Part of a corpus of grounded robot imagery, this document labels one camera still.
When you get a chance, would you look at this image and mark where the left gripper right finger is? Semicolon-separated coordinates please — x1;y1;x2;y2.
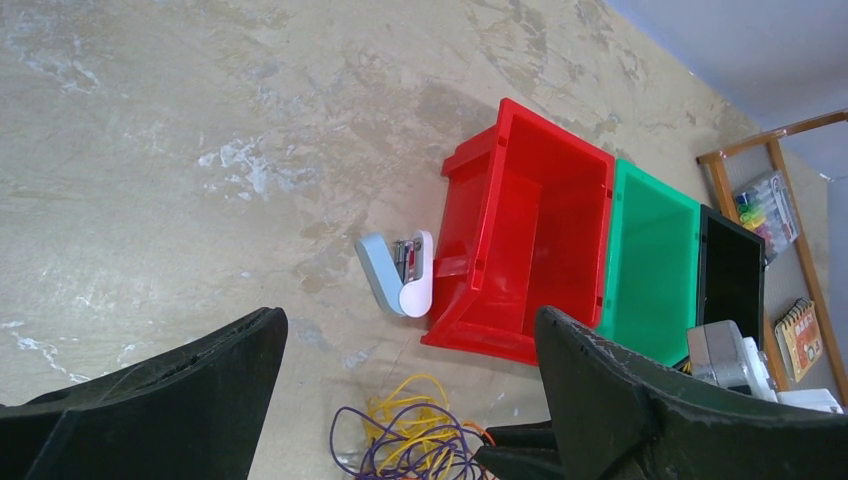
475;306;847;479

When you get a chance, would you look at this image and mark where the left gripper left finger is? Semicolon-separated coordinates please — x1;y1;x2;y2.
1;307;288;479

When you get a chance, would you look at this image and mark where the green plastic bin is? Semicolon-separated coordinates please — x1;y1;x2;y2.
596;160;701;367

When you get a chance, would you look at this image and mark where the black plastic bin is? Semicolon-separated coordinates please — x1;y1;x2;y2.
658;206;764;367

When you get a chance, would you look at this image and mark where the cable bundle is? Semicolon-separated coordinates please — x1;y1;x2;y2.
329;374;498;480

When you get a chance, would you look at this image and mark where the red plastic bin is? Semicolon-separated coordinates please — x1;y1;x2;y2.
421;98;615;364

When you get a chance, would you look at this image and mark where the orange spiral notebook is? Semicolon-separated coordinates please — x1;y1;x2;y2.
774;297;824;382

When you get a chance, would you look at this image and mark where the marker pen pack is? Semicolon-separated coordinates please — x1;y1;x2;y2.
734;170;800;265

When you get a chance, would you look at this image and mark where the wooden shelf rack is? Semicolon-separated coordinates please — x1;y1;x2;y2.
696;109;848;407

